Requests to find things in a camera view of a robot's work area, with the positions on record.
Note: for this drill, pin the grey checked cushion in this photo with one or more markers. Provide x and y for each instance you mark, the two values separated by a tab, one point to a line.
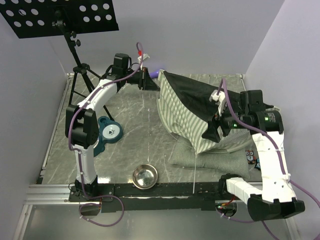
234	162

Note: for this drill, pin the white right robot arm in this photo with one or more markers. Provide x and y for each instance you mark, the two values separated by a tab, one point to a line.
276	199

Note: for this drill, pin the red owl number tag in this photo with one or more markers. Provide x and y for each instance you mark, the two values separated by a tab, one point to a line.
250	156

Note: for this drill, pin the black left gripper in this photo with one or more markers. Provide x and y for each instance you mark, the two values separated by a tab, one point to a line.
146	82

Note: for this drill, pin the purple plastic microphone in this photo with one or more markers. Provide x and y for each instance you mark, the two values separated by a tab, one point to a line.
155	74

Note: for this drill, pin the blue owl tag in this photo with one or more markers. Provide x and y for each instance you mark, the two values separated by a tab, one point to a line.
257	165

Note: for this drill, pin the teal double pet feeder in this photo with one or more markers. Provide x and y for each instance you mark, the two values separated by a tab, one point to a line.
109	132

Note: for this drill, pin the stainless steel bowl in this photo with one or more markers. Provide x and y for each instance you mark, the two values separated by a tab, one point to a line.
145	176

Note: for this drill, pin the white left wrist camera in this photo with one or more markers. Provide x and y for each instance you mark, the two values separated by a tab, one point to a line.
142	57

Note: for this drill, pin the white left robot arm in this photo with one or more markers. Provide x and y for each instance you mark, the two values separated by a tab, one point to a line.
87	134

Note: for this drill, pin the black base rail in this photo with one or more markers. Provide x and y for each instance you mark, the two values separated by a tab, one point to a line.
162	196

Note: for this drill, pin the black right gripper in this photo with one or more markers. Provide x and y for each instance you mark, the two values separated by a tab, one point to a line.
211	133

